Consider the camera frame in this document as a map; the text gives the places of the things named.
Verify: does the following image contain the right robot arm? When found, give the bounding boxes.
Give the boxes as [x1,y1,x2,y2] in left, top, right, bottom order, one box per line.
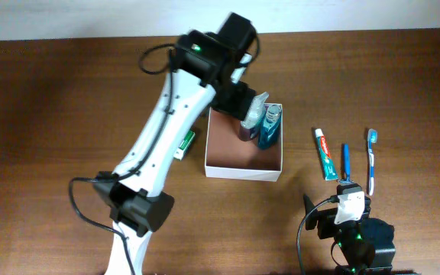
[296,183,396,275]

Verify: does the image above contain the clear foaming soap pump bottle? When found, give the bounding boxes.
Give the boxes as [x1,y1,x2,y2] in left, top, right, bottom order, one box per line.
[238,92,270,141]

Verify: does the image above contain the blue disposable razor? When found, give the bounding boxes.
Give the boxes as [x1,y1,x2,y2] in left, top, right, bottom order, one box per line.
[339,144,354,185]

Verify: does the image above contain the white open cardboard box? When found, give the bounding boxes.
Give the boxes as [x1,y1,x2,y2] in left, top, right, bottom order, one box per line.
[204,109,283,182]

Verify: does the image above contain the green white soap box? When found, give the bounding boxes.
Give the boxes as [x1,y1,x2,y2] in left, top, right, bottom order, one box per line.
[173,130,196,160]

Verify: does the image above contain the green red toothpaste tube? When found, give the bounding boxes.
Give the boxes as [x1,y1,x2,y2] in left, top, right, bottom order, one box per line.
[315,128,338,180]

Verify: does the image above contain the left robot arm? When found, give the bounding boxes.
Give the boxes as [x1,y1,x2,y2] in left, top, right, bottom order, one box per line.
[92,13,259,274]

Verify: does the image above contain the teal mouthwash bottle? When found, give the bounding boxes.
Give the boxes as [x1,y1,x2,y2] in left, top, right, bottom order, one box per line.
[258,105,282,150]

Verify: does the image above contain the blue white toothbrush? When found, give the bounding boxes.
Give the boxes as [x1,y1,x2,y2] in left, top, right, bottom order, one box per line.
[367,128,377,196]

